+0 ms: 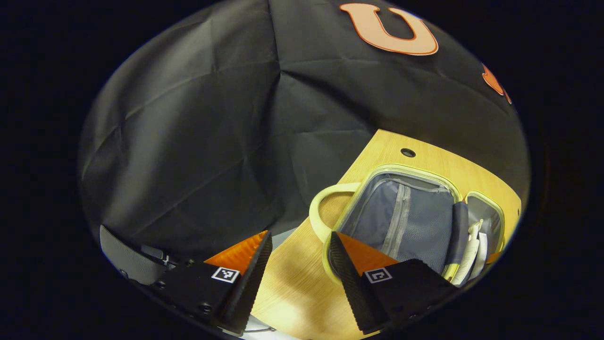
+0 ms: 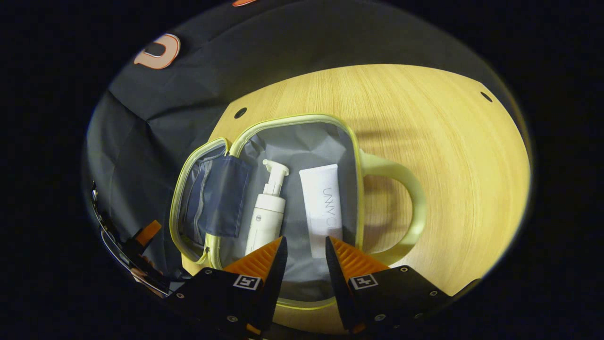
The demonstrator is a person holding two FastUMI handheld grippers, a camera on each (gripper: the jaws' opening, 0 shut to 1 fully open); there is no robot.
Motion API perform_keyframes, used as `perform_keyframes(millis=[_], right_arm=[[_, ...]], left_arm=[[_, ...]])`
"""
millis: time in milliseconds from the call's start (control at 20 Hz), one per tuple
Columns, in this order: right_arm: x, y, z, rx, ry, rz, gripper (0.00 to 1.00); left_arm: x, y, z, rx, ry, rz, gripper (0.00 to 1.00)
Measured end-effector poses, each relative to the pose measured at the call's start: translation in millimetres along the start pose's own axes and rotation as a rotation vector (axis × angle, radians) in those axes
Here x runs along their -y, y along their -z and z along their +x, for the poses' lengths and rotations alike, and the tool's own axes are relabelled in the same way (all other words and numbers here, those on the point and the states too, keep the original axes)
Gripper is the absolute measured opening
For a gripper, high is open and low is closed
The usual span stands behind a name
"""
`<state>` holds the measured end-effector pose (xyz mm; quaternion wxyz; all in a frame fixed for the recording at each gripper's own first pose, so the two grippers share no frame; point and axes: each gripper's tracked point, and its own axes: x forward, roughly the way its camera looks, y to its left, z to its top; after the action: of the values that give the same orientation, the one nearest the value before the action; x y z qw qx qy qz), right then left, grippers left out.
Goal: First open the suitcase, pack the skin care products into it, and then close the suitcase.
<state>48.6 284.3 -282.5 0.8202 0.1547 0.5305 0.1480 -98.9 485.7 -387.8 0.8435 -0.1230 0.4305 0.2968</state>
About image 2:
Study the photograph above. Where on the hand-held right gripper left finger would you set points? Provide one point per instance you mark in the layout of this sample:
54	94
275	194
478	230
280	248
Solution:
276	278

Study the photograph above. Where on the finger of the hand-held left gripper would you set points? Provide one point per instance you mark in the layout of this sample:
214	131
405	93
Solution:
148	231

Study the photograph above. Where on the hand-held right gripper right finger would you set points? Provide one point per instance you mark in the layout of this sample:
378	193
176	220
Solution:
337	278

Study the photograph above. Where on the white pump bottle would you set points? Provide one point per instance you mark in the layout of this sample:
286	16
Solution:
266	217

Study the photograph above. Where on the white squeeze tube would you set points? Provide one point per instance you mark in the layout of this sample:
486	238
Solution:
323	203

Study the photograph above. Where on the pale yellow suitcase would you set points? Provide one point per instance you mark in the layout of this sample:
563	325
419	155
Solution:
302	146

